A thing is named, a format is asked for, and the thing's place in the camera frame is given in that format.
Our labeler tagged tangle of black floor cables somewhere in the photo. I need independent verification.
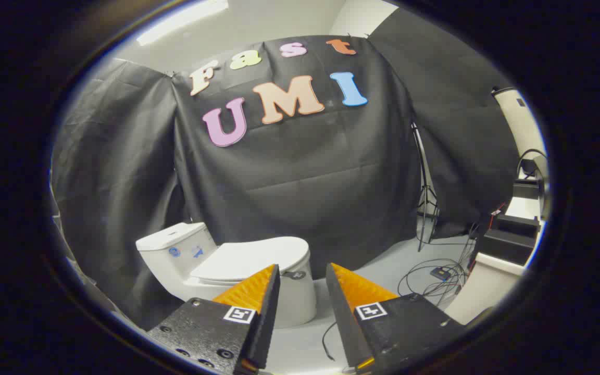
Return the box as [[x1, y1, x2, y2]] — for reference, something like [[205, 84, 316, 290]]
[[398, 224, 480, 308]]

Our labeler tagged white counter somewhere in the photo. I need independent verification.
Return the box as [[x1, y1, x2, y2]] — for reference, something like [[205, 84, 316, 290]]
[[445, 253, 527, 326]]

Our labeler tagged small black box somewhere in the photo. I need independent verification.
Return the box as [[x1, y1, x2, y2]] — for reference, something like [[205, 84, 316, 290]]
[[493, 212, 540, 238]]

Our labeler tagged black tripod stand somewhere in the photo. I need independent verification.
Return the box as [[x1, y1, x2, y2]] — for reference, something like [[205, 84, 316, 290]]
[[411, 122, 441, 252]]

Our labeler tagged loose black cable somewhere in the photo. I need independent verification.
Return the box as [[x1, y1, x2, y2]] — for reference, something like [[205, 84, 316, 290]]
[[322, 321, 338, 361]]

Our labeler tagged large black box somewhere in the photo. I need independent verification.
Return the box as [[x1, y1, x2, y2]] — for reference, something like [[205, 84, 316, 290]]
[[480, 229, 538, 266]]

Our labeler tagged white toilet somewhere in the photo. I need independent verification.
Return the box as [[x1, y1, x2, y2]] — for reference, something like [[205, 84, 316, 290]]
[[135, 222, 317, 329]]

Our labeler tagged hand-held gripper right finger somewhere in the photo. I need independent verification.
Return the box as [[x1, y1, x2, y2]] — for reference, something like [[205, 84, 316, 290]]
[[325, 262, 467, 374]]

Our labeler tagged white toilet lid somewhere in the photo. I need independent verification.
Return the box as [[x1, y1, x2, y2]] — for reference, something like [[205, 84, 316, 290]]
[[191, 236, 311, 284]]

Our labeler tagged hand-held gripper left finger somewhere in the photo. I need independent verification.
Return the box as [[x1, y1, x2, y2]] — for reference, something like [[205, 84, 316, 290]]
[[146, 264, 281, 375]]

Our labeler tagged white pillar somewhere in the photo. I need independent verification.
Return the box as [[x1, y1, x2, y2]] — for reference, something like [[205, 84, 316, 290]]
[[492, 87, 546, 159]]

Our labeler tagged black backdrop cloth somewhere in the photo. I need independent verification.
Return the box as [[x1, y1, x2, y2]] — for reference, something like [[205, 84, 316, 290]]
[[50, 8, 522, 331]]

